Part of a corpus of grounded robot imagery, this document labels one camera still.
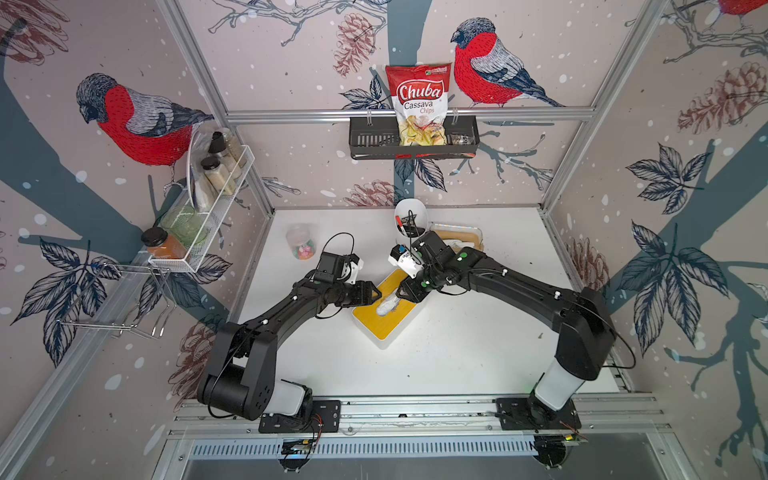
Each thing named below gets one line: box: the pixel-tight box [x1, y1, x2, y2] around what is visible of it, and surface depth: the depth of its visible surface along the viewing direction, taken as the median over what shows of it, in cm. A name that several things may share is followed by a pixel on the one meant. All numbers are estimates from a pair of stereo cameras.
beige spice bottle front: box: [200, 156, 236, 196], surface depth 78 cm
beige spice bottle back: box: [208, 129, 241, 177], surface depth 85 cm
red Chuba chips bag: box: [385, 62, 452, 146], surface depth 83 cm
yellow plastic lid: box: [352, 269, 417, 340], surface depth 83 cm
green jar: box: [161, 204, 208, 247], surface depth 70 cm
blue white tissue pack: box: [376, 288, 400, 317], surface depth 86 cm
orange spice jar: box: [141, 226, 188, 259], surface depth 63 cm
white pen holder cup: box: [394, 198, 428, 245], surface depth 105 cm
